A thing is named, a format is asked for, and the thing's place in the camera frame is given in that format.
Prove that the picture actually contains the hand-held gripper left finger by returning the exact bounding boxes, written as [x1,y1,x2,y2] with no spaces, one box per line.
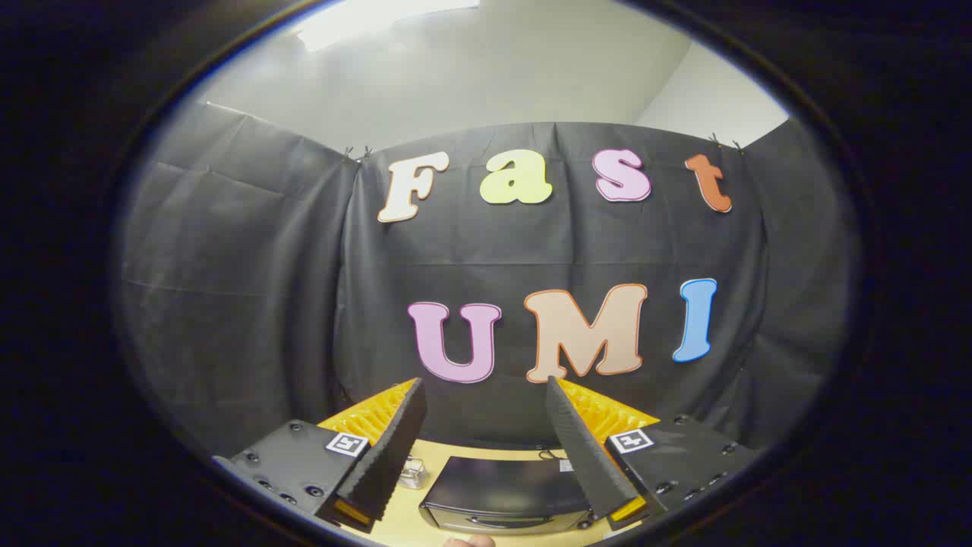
[211,377,428,533]

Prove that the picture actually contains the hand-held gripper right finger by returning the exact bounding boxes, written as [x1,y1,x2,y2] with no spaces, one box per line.
[544,375,762,531]

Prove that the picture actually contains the black toaster oven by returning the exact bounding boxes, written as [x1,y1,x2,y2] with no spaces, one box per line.
[419,454,601,536]

